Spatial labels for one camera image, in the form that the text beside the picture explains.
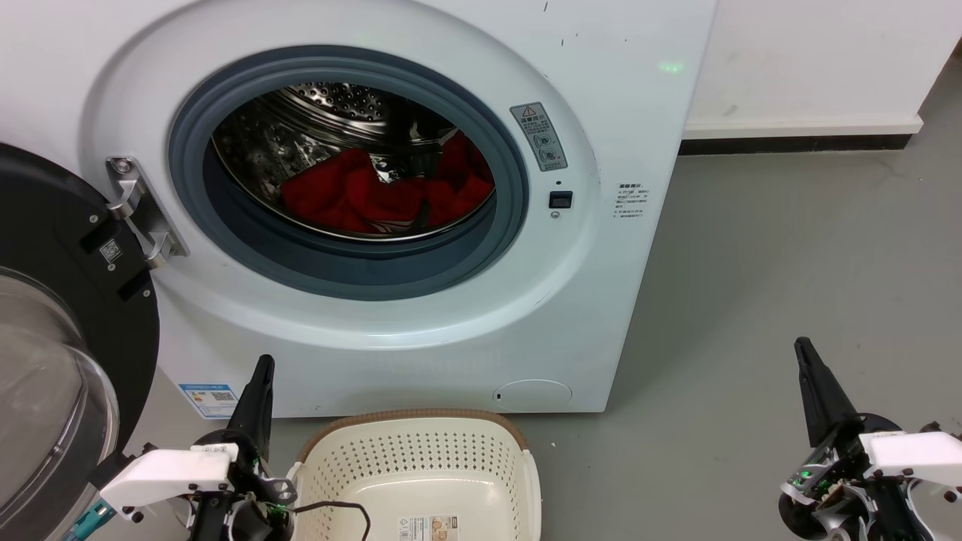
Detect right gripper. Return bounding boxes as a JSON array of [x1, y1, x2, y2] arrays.
[[778, 338, 933, 541]]

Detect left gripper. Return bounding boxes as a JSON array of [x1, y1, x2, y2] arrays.
[[188, 355, 298, 541]]

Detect red garment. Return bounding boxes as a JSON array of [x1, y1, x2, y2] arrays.
[[280, 131, 495, 235]]

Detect cream perforated laundry basket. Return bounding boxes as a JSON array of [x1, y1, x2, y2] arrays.
[[286, 409, 542, 541]]

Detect black washing machine door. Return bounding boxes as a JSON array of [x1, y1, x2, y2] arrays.
[[0, 143, 161, 541]]

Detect stainless steel washing machine drum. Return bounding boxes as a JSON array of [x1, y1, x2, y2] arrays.
[[212, 81, 497, 241]]

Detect blue energy label sticker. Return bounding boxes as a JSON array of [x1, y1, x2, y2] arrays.
[[178, 383, 240, 419]]

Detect grey rubber door gasket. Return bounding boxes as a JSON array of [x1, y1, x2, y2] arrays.
[[168, 45, 530, 301]]

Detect silver metal door hinge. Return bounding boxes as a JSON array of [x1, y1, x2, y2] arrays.
[[107, 156, 189, 270]]

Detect white front-load washing machine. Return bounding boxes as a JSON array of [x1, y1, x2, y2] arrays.
[[0, 0, 718, 419]]

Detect black baseboard strip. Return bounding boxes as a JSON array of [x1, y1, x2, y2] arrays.
[[679, 134, 924, 156]]

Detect round white filter cover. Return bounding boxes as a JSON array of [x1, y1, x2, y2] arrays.
[[494, 379, 573, 413]]

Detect small printed text label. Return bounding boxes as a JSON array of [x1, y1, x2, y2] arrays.
[[615, 182, 652, 220]]

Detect grey warning label sticker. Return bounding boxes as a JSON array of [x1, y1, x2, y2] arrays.
[[510, 102, 568, 172]]

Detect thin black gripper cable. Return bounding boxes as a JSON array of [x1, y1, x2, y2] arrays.
[[289, 500, 373, 541]]

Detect teal cable connector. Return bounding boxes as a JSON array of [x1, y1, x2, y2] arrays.
[[64, 502, 115, 541]]

